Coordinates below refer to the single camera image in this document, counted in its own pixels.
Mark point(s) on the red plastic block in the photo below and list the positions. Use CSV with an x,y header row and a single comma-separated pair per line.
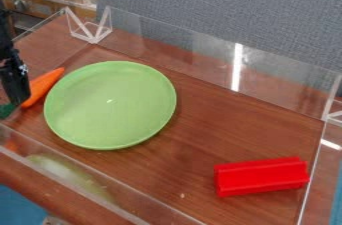
x,y
260,176

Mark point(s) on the clear acrylic enclosure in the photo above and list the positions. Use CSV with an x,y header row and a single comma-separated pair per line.
x,y
248,106

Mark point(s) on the orange toy carrot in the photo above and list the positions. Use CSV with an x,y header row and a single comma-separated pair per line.
x,y
41,86

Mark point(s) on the green plastic plate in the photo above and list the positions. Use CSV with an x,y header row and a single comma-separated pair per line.
x,y
110,105

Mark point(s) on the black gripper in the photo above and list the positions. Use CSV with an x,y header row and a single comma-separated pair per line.
x,y
14,77

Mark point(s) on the wooden shelf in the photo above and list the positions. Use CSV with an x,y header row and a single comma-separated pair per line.
x,y
43,8

